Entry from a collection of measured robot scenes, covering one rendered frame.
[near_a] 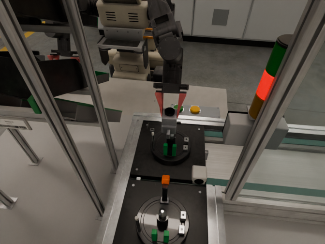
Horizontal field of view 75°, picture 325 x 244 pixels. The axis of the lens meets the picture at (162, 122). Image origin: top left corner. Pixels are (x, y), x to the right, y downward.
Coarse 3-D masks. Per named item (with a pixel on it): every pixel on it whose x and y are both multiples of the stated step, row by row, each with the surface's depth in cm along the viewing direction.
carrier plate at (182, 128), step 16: (144, 128) 80; (160, 128) 80; (176, 128) 80; (192, 128) 80; (144, 144) 75; (192, 144) 75; (144, 160) 70; (192, 160) 70; (144, 176) 66; (160, 176) 66; (176, 176) 66
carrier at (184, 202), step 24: (144, 192) 62; (168, 192) 62; (192, 192) 62; (120, 216) 57; (144, 216) 55; (168, 216) 55; (192, 216) 57; (120, 240) 53; (144, 240) 52; (168, 240) 50; (192, 240) 53
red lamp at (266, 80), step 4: (264, 72) 37; (264, 76) 37; (268, 76) 36; (272, 76) 36; (264, 80) 37; (268, 80) 36; (272, 80) 36; (260, 84) 39; (264, 84) 37; (268, 84) 37; (260, 88) 39; (264, 88) 38; (268, 88) 37; (256, 92) 40; (260, 92) 39; (264, 92) 38; (260, 96) 39; (264, 96) 38
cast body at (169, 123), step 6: (168, 108) 63; (162, 114) 63; (168, 114) 62; (174, 114) 63; (162, 120) 62; (168, 120) 62; (174, 120) 62; (162, 126) 64; (168, 126) 63; (174, 126) 63; (162, 132) 65; (168, 132) 63; (174, 132) 65; (168, 138) 64
